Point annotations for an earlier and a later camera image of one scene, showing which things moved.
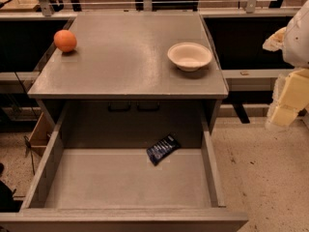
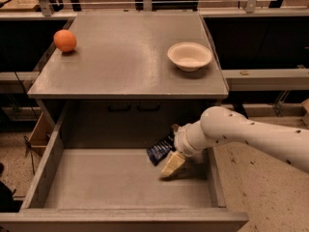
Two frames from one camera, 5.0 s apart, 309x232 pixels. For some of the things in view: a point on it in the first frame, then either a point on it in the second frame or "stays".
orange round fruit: [65, 41] stays
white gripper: [297, 43] → [182, 141]
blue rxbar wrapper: [161, 150] stays
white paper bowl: [189, 56] stays
